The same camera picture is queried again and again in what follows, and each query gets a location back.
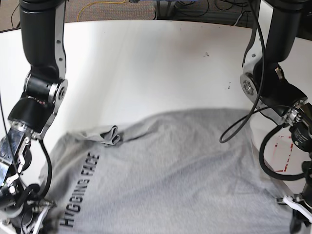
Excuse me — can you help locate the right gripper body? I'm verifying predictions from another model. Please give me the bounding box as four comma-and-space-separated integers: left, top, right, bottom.
0, 198, 57, 234

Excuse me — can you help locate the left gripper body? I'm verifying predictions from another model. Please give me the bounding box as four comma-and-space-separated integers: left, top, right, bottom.
276, 194, 312, 224

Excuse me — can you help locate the grey t-shirt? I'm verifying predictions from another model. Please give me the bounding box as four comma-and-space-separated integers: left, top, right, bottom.
42, 109, 292, 234

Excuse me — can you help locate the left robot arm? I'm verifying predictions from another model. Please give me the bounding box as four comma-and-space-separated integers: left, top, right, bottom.
240, 0, 312, 234

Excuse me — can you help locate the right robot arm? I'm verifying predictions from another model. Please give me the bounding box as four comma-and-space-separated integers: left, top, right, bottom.
0, 0, 68, 234

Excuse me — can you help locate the red tape rectangle marking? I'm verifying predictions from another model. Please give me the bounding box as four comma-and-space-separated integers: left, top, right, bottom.
271, 135, 293, 173

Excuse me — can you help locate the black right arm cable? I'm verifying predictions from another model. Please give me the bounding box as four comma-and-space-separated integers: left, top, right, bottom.
0, 92, 53, 220

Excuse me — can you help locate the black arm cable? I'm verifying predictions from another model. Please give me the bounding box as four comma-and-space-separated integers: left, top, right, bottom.
219, 0, 308, 182
0, 92, 53, 220

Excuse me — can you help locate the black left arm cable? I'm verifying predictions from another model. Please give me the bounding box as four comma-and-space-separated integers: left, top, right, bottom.
219, 0, 308, 182

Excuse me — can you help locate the yellow floor cable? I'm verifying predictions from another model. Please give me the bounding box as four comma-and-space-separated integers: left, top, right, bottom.
77, 1, 126, 22

